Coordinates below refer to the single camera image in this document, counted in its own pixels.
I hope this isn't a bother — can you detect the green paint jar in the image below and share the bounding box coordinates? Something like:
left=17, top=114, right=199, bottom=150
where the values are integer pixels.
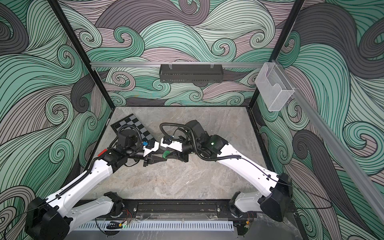
left=162, top=151, right=171, bottom=159

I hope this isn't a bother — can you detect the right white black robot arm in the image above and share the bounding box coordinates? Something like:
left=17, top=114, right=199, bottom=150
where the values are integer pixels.
left=160, top=120, right=295, bottom=222

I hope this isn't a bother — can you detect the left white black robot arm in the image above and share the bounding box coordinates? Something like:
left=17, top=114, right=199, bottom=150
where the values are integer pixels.
left=25, top=125, right=164, bottom=240

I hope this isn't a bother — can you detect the black white chessboard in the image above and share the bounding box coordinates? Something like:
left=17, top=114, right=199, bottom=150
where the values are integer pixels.
left=110, top=113, right=157, bottom=145

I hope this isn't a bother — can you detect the red block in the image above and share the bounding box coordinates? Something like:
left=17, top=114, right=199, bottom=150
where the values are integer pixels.
left=98, top=149, right=108, bottom=157

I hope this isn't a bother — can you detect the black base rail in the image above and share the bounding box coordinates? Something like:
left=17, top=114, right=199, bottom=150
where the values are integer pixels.
left=101, top=199, right=241, bottom=218

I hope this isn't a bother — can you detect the black wall tray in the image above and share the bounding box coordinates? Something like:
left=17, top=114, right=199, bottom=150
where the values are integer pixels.
left=159, top=64, right=224, bottom=84

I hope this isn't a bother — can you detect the white slotted cable duct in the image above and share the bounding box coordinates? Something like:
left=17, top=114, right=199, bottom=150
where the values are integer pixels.
left=76, top=221, right=235, bottom=232

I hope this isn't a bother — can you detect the clear plastic wall holder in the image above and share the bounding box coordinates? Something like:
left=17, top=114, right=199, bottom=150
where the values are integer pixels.
left=255, top=62, right=295, bottom=112

